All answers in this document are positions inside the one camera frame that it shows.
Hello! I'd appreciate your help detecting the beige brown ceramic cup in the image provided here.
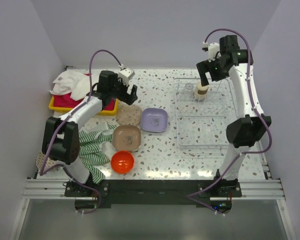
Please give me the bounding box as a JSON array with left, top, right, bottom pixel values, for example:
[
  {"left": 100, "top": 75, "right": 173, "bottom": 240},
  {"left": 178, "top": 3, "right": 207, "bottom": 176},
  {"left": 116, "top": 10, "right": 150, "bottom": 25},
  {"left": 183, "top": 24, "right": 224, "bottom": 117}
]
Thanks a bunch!
[{"left": 193, "top": 82, "right": 209, "bottom": 101}]

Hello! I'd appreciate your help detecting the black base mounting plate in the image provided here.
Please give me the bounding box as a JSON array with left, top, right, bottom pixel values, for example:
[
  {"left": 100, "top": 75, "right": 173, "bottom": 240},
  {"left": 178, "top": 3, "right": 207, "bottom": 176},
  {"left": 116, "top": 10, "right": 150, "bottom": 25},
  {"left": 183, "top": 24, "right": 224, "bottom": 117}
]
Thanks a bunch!
[{"left": 62, "top": 179, "right": 243, "bottom": 213}]

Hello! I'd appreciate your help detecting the green striped cloth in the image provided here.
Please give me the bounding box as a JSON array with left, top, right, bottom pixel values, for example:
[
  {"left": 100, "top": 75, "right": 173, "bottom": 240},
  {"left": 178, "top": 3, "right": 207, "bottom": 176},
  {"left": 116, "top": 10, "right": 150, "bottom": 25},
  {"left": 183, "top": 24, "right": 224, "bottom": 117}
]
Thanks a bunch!
[{"left": 79, "top": 122, "right": 117, "bottom": 185}]

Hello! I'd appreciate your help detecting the patterned ceramic bowl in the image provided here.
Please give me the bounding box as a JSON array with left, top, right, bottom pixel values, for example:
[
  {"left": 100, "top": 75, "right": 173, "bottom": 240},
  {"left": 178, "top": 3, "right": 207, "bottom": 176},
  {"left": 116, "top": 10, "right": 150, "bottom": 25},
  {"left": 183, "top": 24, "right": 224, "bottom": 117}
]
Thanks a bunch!
[{"left": 35, "top": 152, "right": 58, "bottom": 172}]

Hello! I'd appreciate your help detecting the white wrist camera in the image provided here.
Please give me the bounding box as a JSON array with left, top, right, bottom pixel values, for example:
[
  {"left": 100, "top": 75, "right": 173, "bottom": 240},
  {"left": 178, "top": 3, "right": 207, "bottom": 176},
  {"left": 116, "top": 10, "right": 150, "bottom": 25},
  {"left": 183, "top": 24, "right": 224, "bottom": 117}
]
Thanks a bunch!
[
  {"left": 202, "top": 42, "right": 220, "bottom": 62},
  {"left": 118, "top": 64, "right": 135, "bottom": 87}
]

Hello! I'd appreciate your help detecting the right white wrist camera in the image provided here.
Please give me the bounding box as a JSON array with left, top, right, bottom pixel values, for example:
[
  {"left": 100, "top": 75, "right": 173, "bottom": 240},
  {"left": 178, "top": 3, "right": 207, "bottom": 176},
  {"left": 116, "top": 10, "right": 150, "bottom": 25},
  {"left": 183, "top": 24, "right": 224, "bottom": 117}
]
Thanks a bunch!
[{"left": 202, "top": 42, "right": 220, "bottom": 62}]

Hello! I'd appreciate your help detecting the clear brown glass plate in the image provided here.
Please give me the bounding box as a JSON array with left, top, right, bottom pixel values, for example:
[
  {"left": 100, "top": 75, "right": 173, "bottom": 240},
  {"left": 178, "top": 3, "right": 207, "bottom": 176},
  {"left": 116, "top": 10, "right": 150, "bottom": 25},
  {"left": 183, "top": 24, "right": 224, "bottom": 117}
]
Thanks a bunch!
[{"left": 116, "top": 104, "right": 143, "bottom": 126}]

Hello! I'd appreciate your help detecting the aluminium frame rail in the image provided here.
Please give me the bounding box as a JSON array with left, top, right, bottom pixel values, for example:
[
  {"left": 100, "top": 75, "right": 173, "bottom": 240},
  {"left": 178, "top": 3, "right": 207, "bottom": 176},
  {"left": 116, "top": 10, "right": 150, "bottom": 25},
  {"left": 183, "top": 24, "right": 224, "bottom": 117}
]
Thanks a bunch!
[{"left": 21, "top": 179, "right": 68, "bottom": 200}]

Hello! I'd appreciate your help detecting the yellow plastic tray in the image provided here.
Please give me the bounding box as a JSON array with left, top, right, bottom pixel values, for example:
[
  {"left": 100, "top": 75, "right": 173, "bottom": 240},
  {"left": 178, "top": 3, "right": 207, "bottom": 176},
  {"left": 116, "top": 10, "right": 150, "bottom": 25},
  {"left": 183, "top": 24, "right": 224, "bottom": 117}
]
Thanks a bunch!
[{"left": 48, "top": 93, "right": 119, "bottom": 116}]

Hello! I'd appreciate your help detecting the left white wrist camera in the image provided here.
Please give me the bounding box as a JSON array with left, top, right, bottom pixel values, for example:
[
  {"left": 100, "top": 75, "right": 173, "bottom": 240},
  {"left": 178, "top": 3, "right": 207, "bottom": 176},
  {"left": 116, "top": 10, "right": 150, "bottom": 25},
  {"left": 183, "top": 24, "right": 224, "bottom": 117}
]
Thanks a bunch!
[{"left": 118, "top": 64, "right": 135, "bottom": 87}]

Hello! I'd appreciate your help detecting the clear glass cup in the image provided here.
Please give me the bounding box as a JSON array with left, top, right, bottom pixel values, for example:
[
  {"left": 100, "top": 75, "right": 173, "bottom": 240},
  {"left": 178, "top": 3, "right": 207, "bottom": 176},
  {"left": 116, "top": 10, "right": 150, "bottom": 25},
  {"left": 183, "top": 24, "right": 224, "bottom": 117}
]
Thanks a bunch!
[{"left": 183, "top": 82, "right": 194, "bottom": 94}]

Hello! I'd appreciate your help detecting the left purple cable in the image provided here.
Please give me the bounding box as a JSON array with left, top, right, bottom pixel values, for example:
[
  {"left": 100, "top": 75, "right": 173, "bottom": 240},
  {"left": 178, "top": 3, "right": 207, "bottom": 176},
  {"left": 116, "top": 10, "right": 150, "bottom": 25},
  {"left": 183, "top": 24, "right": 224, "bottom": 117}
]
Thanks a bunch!
[{"left": 38, "top": 49, "right": 123, "bottom": 215}]

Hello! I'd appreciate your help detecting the white towel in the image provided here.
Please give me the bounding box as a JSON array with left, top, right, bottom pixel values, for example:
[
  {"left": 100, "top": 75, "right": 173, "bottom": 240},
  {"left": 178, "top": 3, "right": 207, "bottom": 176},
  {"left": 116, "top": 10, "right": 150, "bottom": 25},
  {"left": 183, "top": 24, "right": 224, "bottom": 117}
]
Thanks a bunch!
[{"left": 50, "top": 70, "right": 90, "bottom": 101}]

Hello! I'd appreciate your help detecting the purple square plate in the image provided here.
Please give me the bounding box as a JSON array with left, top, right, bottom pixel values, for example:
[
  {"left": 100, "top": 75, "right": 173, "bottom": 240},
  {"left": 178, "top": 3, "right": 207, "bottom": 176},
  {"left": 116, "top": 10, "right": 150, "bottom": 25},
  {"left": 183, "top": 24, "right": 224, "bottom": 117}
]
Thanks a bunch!
[{"left": 140, "top": 108, "right": 168, "bottom": 133}]

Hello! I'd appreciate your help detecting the magenta cloth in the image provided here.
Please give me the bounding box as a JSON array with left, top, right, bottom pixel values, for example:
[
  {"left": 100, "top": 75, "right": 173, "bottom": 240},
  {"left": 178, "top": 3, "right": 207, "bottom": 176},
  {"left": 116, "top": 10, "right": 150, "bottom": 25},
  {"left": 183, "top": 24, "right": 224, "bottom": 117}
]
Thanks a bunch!
[{"left": 52, "top": 73, "right": 117, "bottom": 111}]

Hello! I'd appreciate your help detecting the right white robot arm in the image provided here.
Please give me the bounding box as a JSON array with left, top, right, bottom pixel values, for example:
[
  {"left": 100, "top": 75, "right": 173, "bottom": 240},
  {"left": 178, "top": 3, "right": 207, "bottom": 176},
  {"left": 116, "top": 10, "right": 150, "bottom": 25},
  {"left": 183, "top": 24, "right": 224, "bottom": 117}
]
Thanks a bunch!
[{"left": 196, "top": 35, "right": 272, "bottom": 197}]

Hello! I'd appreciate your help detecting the orange plastic bowl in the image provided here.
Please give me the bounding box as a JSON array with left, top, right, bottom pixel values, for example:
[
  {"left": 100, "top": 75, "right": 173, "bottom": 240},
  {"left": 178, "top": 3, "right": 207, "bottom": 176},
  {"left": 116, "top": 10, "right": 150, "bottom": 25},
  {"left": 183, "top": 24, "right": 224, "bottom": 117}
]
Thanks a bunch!
[{"left": 110, "top": 150, "right": 135, "bottom": 174}]

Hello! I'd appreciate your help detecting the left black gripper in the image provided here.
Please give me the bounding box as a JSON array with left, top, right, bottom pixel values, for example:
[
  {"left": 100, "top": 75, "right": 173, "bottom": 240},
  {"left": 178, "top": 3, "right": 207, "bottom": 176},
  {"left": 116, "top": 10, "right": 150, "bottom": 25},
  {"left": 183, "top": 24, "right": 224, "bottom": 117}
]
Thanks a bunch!
[{"left": 108, "top": 73, "right": 137, "bottom": 105}]

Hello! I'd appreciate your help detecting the brown square plate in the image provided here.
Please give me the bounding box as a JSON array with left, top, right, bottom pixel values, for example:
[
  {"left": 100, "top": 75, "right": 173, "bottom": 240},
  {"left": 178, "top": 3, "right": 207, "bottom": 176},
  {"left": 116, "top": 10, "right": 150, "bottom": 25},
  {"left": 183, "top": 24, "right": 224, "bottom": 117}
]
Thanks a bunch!
[{"left": 112, "top": 125, "right": 142, "bottom": 152}]

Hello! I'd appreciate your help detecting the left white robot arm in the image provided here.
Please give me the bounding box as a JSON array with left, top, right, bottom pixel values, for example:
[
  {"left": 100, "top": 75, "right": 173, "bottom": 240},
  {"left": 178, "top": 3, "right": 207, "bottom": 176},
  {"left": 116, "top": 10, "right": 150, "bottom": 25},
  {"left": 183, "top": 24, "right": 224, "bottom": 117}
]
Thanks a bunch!
[{"left": 41, "top": 67, "right": 138, "bottom": 196}]

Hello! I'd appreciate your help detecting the white wire dish rack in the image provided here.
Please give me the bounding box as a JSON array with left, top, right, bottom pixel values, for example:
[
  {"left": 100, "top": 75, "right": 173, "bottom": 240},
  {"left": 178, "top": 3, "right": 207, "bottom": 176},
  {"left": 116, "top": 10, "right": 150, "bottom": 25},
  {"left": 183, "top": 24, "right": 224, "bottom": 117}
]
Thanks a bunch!
[{"left": 173, "top": 78, "right": 237, "bottom": 150}]

